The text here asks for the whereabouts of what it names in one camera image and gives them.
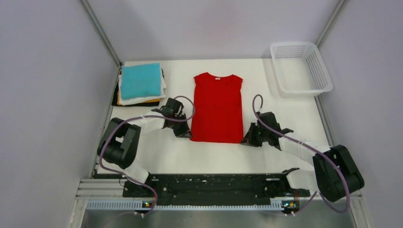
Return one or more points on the white cable duct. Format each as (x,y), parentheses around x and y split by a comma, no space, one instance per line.
(113,204)

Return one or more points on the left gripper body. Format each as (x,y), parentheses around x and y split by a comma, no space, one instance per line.
(177,126)

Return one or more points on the red t shirt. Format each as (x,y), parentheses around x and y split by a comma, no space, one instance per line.
(218,104)

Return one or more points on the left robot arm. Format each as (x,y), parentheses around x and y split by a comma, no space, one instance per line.
(118,146)

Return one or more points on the folded white t shirt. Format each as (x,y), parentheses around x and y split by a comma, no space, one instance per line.
(162,95)

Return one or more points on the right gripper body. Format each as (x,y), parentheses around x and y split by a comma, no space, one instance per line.
(261,134)

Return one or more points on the folded blue t shirt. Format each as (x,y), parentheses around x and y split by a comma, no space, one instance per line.
(141,81)

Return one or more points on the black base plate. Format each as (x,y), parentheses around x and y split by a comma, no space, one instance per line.
(214,189)

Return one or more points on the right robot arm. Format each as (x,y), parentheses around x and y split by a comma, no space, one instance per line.
(334,173)

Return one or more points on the white plastic basket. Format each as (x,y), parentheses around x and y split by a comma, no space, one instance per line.
(299,69)

